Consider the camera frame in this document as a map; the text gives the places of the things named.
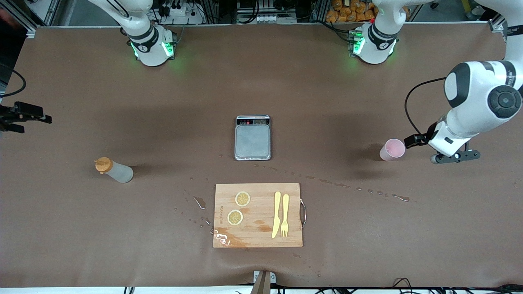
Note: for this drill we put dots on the sauce bottle with orange cap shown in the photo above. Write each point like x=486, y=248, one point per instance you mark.
x=120, y=172

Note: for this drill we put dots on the camera stand post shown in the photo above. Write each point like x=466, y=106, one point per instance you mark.
x=264, y=283

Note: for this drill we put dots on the yellow plastic fork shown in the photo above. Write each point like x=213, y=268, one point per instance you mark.
x=285, y=204

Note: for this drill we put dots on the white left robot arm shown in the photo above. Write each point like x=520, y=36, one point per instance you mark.
x=474, y=98

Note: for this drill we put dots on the yellow plastic knife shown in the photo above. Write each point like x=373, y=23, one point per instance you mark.
x=277, y=204

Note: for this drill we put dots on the aluminium frame rail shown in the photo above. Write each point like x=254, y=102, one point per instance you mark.
x=496, y=25
x=24, y=26

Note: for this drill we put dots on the silver digital kitchen scale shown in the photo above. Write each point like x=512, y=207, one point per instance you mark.
x=252, y=141

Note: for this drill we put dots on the white power strip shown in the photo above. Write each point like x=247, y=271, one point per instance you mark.
x=257, y=18
x=179, y=11

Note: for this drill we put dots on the pink plastic cup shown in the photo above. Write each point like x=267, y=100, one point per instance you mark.
x=390, y=150

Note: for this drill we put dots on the orange snack packets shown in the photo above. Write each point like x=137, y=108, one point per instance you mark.
x=351, y=10

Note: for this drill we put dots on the dried lemon slice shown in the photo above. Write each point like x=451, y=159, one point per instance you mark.
x=242, y=199
x=235, y=217

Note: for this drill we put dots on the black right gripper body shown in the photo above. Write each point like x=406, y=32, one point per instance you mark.
x=25, y=111

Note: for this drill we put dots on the brown table cover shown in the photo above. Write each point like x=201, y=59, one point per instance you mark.
x=122, y=102

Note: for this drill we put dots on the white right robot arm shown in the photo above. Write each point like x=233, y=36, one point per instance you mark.
x=149, y=45

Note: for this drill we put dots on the wooden cutting board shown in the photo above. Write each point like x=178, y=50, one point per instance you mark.
x=257, y=206

